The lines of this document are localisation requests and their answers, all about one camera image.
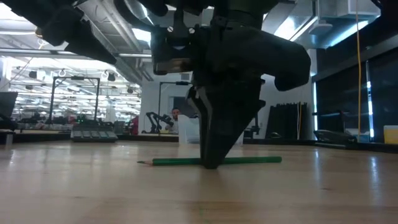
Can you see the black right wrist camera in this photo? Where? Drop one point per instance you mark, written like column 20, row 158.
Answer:
column 174, row 56

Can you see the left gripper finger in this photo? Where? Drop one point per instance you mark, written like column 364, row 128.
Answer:
column 90, row 43

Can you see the black desk calculator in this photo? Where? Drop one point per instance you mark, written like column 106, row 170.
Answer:
column 93, row 135

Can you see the person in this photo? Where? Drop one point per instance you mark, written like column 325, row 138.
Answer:
column 175, row 124

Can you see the black folded panels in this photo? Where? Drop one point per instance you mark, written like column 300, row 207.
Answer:
column 286, row 121

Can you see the black background robot arm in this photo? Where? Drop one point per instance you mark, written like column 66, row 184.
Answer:
column 155, row 119

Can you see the black background frame stand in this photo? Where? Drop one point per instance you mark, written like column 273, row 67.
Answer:
column 53, row 99

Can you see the yellow box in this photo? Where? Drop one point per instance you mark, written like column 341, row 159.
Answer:
column 391, row 135

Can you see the black rest block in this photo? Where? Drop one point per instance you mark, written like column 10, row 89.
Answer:
column 335, row 137

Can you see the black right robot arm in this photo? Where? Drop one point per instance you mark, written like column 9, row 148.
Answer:
column 245, row 9

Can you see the green pencil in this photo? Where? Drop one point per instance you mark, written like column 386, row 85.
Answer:
column 248, row 160

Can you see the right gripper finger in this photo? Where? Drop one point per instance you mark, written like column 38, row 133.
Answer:
column 196, row 99
column 230, row 124

